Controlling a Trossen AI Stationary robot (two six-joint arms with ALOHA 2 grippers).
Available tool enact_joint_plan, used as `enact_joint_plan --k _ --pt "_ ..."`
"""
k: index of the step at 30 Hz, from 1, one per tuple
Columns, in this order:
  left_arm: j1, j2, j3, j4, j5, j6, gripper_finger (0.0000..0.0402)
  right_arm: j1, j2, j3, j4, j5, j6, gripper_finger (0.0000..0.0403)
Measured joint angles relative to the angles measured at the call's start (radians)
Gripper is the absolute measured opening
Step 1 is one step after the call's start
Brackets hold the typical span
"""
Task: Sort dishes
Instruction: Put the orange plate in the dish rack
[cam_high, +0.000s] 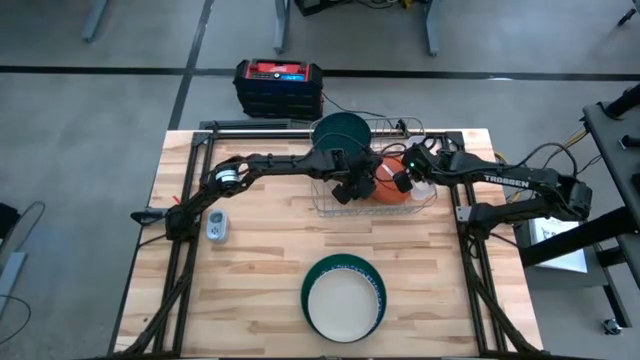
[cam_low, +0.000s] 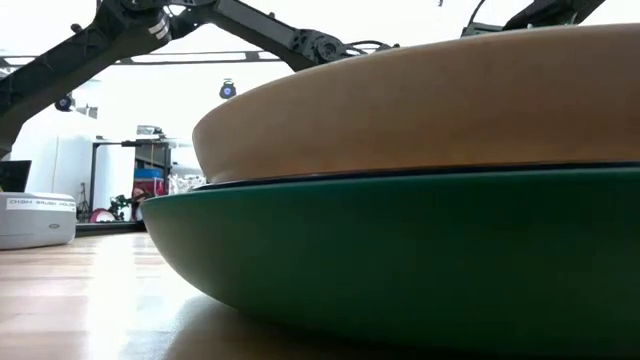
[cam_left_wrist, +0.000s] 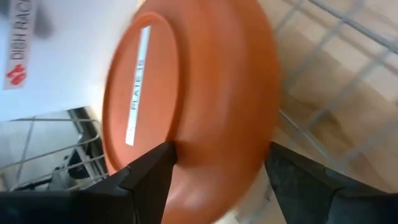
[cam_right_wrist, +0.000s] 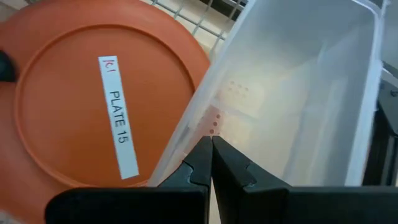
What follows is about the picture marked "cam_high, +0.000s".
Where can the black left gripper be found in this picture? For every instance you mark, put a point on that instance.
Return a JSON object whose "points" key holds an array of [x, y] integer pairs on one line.
{"points": [[357, 167]]}

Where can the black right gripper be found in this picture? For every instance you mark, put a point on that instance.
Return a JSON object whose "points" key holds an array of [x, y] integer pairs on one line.
{"points": [[430, 165]]}

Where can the orange plate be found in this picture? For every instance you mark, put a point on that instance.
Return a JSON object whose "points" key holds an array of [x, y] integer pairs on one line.
{"points": [[387, 185]]}

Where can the small dark green plate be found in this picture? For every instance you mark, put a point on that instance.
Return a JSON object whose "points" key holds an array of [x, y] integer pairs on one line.
{"points": [[342, 127]]}

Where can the large green plate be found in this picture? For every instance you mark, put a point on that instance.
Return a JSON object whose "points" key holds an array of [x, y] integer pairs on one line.
{"points": [[313, 275]]}

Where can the cream plate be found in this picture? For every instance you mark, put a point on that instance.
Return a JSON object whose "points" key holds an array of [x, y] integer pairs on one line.
{"points": [[342, 305]]}

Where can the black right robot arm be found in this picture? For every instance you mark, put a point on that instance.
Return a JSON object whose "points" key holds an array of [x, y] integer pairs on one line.
{"points": [[505, 180]]}

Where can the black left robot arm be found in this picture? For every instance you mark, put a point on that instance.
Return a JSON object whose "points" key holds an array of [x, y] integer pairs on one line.
{"points": [[280, 164]]}

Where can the white plastic utensil cup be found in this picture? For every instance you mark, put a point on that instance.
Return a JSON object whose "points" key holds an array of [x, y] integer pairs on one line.
{"points": [[425, 191]]}

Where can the black slotted bar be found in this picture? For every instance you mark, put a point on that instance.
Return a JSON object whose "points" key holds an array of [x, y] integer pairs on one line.
{"points": [[245, 124]]}

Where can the small grey white device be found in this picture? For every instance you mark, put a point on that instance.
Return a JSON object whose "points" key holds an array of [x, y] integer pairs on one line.
{"points": [[217, 227]]}

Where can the grey desk leg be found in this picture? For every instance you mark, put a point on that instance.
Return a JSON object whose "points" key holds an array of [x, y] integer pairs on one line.
{"points": [[95, 20], [281, 25], [434, 30]]}

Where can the white printed box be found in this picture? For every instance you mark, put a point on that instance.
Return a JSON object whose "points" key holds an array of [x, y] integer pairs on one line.
{"points": [[560, 245]]}

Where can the black box under desk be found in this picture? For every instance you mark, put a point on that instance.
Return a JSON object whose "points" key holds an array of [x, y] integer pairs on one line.
{"points": [[320, 6]]}

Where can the black side table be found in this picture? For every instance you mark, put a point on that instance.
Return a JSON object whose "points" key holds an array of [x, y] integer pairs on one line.
{"points": [[617, 155]]}

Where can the black caster wheel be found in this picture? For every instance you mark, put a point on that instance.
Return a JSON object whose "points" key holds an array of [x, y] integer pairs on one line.
{"points": [[611, 326]]}

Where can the black chair leg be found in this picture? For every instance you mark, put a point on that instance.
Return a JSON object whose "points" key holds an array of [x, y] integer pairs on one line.
{"points": [[631, 12]]}

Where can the black aluminium table frame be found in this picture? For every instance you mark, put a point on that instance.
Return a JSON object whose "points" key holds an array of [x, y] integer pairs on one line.
{"points": [[201, 138]]}

